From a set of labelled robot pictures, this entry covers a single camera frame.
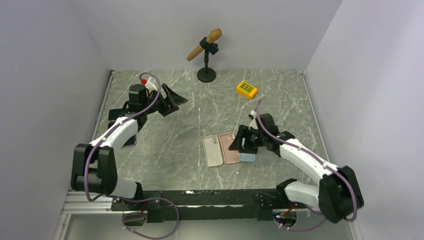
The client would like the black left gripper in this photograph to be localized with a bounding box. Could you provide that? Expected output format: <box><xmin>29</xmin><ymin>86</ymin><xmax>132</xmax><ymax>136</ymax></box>
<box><xmin>142</xmin><ymin>83</ymin><xmax>188</xmax><ymax>117</ymax></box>

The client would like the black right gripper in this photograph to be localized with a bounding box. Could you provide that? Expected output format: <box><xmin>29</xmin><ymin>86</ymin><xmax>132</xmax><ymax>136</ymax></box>
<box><xmin>229</xmin><ymin>124</ymin><xmax>267</xmax><ymax>154</ymax></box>

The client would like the phone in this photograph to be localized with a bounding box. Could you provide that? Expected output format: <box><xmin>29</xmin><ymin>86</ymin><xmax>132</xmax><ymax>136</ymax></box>
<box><xmin>218</xmin><ymin>132</ymin><xmax>240</xmax><ymax>164</ymax></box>
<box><xmin>238</xmin><ymin>137</ymin><xmax>256</xmax><ymax>163</ymax></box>

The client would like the beige phone case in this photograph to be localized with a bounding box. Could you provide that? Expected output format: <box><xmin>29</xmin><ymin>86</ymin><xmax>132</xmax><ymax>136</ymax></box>
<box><xmin>202</xmin><ymin>135</ymin><xmax>224</xmax><ymax>168</ymax></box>

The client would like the black smartphone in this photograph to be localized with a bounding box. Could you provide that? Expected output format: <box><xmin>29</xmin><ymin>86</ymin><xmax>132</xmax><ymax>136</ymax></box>
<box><xmin>107</xmin><ymin>108</ymin><xmax>128</xmax><ymax>121</ymax></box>
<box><xmin>122</xmin><ymin>134</ymin><xmax>137</xmax><ymax>148</ymax></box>

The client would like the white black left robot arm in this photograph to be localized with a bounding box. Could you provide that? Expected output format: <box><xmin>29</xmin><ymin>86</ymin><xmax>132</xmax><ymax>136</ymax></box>
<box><xmin>70</xmin><ymin>83</ymin><xmax>188</xmax><ymax>210</ymax></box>

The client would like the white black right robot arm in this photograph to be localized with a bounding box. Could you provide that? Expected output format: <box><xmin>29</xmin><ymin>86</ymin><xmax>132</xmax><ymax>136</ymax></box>
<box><xmin>227</xmin><ymin>111</ymin><xmax>364</xmax><ymax>223</ymax></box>

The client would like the black microphone stand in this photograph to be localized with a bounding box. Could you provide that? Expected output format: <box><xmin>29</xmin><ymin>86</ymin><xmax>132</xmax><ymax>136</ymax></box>
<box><xmin>196</xmin><ymin>50</ymin><xmax>217</xmax><ymax>83</ymax></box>

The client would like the yellow toy brick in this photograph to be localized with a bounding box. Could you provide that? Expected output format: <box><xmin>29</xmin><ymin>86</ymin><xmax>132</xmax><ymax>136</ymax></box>
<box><xmin>236</xmin><ymin>80</ymin><xmax>258</xmax><ymax>100</ymax></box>

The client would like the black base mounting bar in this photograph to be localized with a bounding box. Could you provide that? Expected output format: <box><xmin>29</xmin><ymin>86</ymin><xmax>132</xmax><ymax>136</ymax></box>
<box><xmin>111</xmin><ymin>188</ymin><xmax>296</xmax><ymax>223</ymax></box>

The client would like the wooden microphone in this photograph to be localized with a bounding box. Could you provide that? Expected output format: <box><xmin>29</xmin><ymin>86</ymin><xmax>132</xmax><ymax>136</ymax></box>
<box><xmin>186</xmin><ymin>28</ymin><xmax>223</xmax><ymax>62</ymax></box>

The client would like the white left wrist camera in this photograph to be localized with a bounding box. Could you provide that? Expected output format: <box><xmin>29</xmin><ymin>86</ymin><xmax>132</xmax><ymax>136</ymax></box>
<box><xmin>140</xmin><ymin>76</ymin><xmax>158</xmax><ymax>92</ymax></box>

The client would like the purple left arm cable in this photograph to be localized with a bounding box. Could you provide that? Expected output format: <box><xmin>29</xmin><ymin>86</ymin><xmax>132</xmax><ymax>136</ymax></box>
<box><xmin>83</xmin><ymin>72</ymin><xmax>180</xmax><ymax>240</ymax></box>

